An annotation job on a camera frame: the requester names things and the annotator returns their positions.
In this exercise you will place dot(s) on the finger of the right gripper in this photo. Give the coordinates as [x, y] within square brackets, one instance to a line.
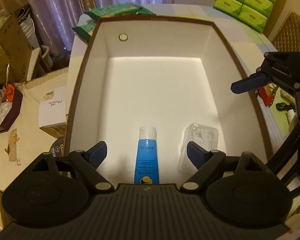
[252, 82]

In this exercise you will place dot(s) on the blue cream tube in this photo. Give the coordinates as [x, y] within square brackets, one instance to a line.
[146, 166]

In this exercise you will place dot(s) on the white small box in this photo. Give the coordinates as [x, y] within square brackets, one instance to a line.
[52, 114]

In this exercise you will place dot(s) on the clear floss pick box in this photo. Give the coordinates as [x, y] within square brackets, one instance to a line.
[198, 142]

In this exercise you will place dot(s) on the dark wooden tray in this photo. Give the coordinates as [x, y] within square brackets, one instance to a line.
[13, 95]

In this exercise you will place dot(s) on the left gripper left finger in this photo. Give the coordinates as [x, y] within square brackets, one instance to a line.
[86, 163]

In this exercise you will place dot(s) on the quilted chair cushion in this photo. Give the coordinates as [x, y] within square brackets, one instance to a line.
[288, 37]

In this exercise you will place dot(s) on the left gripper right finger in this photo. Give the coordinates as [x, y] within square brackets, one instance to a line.
[209, 166]

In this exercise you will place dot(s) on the green tissue pack stack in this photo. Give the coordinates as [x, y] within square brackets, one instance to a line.
[253, 13]

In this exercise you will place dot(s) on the white paper bag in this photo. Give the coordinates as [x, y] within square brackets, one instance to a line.
[27, 25]

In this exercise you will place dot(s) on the brown cardboard carton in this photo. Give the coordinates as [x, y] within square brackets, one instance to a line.
[19, 58]

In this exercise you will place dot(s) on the checkered tablecloth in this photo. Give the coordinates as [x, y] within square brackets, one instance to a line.
[265, 79]

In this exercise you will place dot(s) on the red candy packet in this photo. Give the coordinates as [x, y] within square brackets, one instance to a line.
[267, 93]

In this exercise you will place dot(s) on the brown cardboard storage box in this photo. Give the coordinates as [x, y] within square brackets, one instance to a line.
[155, 97]

